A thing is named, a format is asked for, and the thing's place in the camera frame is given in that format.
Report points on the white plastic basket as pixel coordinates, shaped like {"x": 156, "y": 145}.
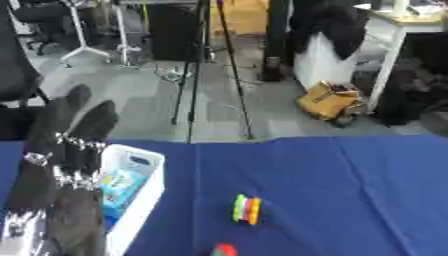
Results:
{"x": 140, "y": 200}

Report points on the light blue packet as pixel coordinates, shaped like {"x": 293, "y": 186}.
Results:
{"x": 119, "y": 188}

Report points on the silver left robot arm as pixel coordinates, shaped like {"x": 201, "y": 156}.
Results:
{"x": 20, "y": 233}

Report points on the yellow bag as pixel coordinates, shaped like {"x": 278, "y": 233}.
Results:
{"x": 328, "y": 100}

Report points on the multicoloured striped toy block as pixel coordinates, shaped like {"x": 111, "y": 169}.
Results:
{"x": 247, "y": 209}

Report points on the black cabinet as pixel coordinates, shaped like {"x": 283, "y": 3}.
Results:
{"x": 175, "y": 31}

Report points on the black bag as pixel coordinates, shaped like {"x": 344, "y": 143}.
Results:
{"x": 411, "y": 93}

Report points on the red and green toy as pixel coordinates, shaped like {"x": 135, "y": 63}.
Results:
{"x": 224, "y": 250}

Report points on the white board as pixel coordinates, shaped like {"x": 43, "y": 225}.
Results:
{"x": 318, "y": 65}

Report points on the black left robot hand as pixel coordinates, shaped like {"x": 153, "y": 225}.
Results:
{"x": 44, "y": 186}

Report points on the black office chair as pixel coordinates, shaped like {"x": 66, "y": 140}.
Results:
{"x": 14, "y": 76}

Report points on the white table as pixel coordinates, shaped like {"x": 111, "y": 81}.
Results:
{"x": 396, "y": 40}

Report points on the white stand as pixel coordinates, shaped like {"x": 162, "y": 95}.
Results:
{"x": 81, "y": 33}

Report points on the black jacket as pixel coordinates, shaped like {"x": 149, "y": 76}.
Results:
{"x": 329, "y": 23}

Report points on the black camera tripod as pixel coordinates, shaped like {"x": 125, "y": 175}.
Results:
{"x": 195, "y": 70}

